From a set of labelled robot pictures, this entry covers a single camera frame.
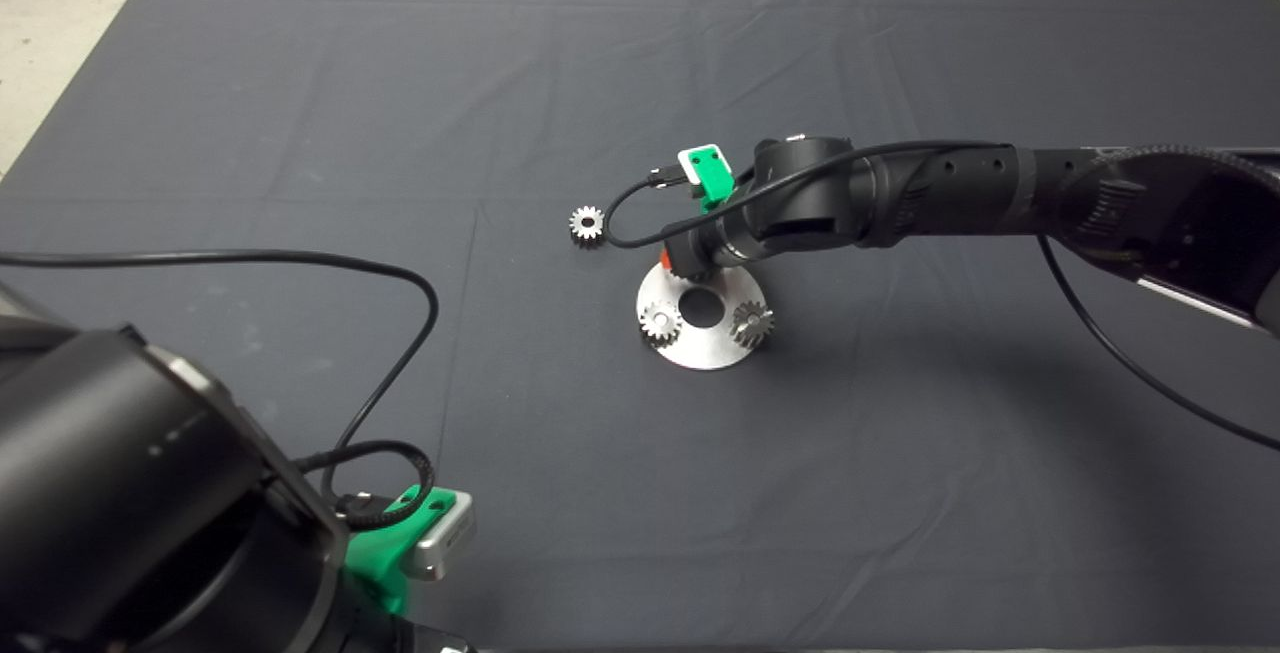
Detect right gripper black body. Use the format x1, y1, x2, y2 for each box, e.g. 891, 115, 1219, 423
666, 221, 743, 284

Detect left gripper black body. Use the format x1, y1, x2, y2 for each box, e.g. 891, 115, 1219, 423
400, 618, 479, 653

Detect small steel gear on pin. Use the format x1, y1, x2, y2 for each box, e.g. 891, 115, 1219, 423
729, 301, 775, 349
640, 302, 682, 343

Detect round metal plate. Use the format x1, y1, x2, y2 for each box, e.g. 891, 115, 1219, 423
636, 263, 767, 372

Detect dark grey table cloth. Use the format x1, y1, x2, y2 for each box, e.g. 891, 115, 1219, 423
0, 0, 1280, 653

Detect right wrist green camera mount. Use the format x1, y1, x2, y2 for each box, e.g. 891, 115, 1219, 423
693, 151, 737, 212

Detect wrist green camera mount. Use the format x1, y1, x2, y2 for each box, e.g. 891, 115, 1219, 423
345, 485, 456, 619
693, 151, 737, 212

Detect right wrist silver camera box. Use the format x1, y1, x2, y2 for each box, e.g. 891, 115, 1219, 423
678, 144, 723, 186

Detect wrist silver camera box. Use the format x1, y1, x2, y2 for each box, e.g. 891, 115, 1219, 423
678, 144, 723, 186
405, 490, 476, 582

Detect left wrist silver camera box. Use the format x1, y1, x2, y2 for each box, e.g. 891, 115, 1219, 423
405, 490, 476, 582

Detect left wrist green camera mount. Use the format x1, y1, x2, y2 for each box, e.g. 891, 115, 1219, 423
345, 485, 456, 619

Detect left arm braided black cable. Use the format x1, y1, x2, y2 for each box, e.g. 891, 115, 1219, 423
290, 439, 437, 532

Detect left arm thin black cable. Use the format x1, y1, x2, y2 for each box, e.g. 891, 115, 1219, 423
0, 249, 441, 496

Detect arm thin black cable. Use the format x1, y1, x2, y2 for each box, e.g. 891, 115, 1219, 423
0, 249, 441, 496
603, 139, 1280, 452

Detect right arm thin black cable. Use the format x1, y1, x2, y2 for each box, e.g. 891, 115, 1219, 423
603, 139, 1280, 452

